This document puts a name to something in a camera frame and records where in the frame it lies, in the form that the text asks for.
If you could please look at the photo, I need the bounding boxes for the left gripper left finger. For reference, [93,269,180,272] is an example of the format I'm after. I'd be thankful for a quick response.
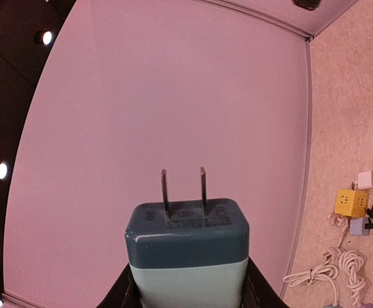
[96,264,138,308]

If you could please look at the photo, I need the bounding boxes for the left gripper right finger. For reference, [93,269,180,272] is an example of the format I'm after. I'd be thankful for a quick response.
[242,257,288,308]

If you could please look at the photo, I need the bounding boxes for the teal plug adapter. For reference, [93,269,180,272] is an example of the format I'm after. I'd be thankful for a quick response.
[125,167,250,307]

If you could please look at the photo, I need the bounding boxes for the light blue plug adapter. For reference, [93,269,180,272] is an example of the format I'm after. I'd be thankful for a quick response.
[349,217,370,236]

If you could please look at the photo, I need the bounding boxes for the white plug adapter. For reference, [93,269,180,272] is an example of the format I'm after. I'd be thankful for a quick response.
[356,170,373,190]

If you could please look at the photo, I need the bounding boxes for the purple power strip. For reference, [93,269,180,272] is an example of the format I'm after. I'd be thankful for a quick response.
[358,302,373,308]

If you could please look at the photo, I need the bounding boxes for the yellow cube socket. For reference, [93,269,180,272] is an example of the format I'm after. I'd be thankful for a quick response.
[334,189,369,219]

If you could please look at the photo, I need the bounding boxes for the white coiled power cords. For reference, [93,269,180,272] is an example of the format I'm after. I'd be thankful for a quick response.
[282,214,372,308]

